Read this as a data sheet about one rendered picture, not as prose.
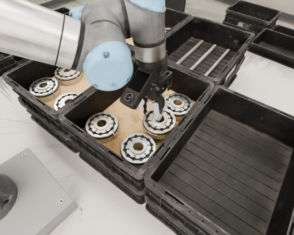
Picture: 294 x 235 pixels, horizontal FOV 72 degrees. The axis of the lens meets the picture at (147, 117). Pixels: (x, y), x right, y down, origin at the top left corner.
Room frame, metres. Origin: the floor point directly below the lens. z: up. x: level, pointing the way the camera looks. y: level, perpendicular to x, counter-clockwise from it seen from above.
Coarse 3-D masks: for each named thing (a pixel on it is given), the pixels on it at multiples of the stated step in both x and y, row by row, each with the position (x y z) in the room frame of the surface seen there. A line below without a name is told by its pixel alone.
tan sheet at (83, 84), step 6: (54, 78) 0.65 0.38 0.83; (84, 78) 0.65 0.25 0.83; (60, 84) 0.61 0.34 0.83; (72, 84) 0.61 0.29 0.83; (78, 84) 0.61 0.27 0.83; (84, 84) 0.61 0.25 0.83; (90, 84) 0.61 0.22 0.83; (66, 90) 0.58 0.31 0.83; (72, 90) 0.58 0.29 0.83; (78, 90) 0.58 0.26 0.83; (84, 90) 0.58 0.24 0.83; (48, 102) 0.52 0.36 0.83; (54, 102) 0.52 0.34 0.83
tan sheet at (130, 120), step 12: (108, 108) 0.49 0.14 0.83; (120, 108) 0.49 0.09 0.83; (120, 120) 0.43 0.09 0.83; (132, 120) 0.43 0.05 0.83; (120, 132) 0.38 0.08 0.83; (132, 132) 0.38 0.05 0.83; (144, 132) 0.38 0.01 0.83; (108, 144) 0.34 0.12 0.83; (120, 144) 0.34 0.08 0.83; (156, 144) 0.34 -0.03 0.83; (120, 156) 0.29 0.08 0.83
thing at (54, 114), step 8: (24, 64) 0.60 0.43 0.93; (8, 72) 0.56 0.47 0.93; (8, 80) 0.52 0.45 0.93; (16, 88) 0.48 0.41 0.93; (88, 88) 0.48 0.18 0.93; (24, 96) 0.46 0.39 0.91; (32, 96) 0.44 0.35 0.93; (80, 96) 0.44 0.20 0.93; (40, 104) 0.41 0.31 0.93; (48, 112) 0.39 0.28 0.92; (56, 112) 0.38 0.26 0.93
